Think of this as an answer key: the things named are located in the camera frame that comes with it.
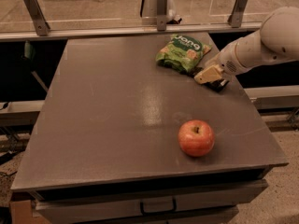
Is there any left grey metal bracket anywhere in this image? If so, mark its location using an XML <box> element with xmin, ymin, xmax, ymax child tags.
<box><xmin>23</xmin><ymin>0</ymin><xmax>50</xmax><ymax>36</ymax></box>

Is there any grey metal rail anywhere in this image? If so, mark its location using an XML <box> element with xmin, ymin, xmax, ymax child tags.
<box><xmin>0</xmin><ymin>21</ymin><xmax>262</xmax><ymax>42</ymax></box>

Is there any red apple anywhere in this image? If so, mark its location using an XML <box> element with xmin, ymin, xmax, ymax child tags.
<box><xmin>178</xmin><ymin>119</ymin><xmax>215</xmax><ymax>157</ymax></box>

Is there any middle grey metal bracket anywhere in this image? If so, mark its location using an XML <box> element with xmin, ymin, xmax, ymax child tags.
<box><xmin>156</xmin><ymin>0</ymin><xmax>167</xmax><ymax>31</ymax></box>

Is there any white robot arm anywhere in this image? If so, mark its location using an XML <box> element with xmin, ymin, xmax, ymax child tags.
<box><xmin>194</xmin><ymin>7</ymin><xmax>299</xmax><ymax>84</ymax></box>

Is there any grey drawer with black handle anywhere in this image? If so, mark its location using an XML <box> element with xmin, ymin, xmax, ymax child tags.
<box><xmin>36</xmin><ymin>179</ymin><xmax>268</xmax><ymax>224</ymax></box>

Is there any green rice chip bag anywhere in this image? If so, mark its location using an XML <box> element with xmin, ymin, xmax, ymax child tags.
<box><xmin>156</xmin><ymin>34</ymin><xmax>211</xmax><ymax>74</ymax></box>

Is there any right grey metal bracket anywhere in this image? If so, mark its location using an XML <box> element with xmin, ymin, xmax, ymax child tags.
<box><xmin>228</xmin><ymin>0</ymin><xmax>249</xmax><ymax>28</ymax></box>

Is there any black rxbar chocolate bar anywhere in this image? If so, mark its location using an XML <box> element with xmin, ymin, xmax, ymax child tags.
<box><xmin>188</xmin><ymin>67</ymin><xmax>229</xmax><ymax>92</ymax></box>

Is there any grey metal bracket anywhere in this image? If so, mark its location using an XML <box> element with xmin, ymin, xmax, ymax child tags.
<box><xmin>228</xmin><ymin>0</ymin><xmax>249</xmax><ymax>28</ymax></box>
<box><xmin>23</xmin><ymin>0</ymin><xmax>50</xmax><ymax>36</ymax></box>
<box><xmin>156</xmin><ymin>0</ymin><xmax>167</xmax><ymax>31</ymax></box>

